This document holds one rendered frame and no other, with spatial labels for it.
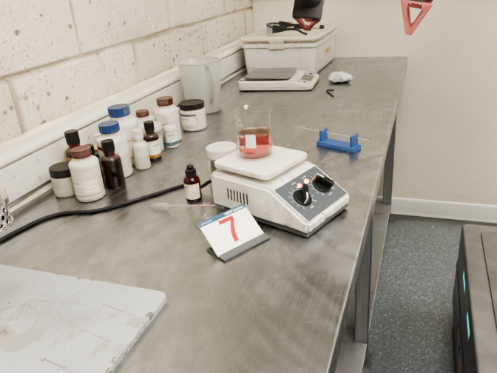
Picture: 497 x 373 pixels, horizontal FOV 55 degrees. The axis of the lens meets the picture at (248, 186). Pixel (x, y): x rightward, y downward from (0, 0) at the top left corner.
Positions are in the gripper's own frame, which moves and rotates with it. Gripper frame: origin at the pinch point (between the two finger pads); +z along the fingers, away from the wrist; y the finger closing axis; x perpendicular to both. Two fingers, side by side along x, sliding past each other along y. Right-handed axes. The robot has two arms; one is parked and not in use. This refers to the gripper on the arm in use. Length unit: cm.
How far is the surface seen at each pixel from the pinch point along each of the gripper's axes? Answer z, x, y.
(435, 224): 120, 67, 8
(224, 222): -29, -5, 60
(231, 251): -30, -2, 65
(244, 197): -25, -3, 55
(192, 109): 9.9, -25.8, 23.2
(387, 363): 59, 40, 74
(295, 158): -25, 4, 46
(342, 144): -0.6, 12.8, 31.3
